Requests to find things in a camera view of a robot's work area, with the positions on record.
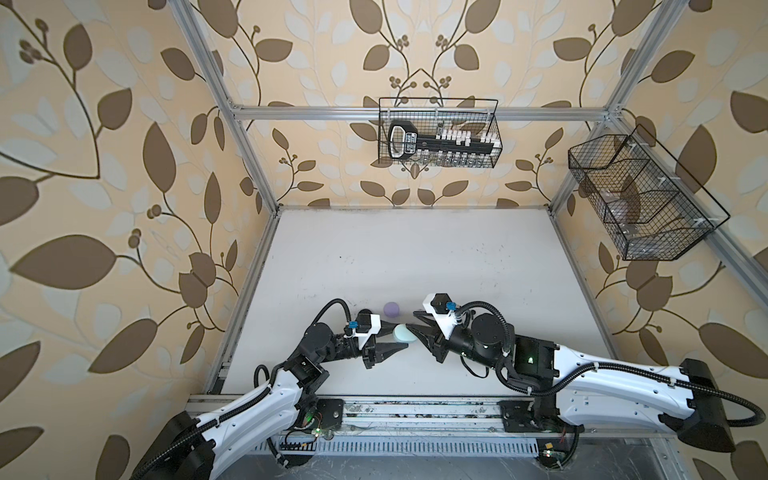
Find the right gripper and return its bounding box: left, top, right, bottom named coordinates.
left=406, top=309, right=501, bottom=374

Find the mint green charging case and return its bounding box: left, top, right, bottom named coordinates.
left=392, top=324, right=417, bottom=344

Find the purple charging case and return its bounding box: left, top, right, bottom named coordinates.
left=383, top=302, right=400, bottom=318

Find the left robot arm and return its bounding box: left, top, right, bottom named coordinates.
left=131, top=298, right=408, bottom=479

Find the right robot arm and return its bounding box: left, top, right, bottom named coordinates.
left=406, top=293, right=766, bottom=453

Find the black tool in basket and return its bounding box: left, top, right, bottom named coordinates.
left=385, top=120, right=502, bottom=160

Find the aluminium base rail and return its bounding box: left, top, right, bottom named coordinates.
left=185, top=394, right=673, bottom=460

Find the back wire basket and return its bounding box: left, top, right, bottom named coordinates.
left=377, top=96, right=503, bottom=169

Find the wire basket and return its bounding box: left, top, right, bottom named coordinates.
left=568, top=124, right=731, bottom=261
left=377, top=96, right=503, bottom=169

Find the right wire basket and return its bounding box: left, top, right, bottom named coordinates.
left=568, top=124, right=731, bottom=261

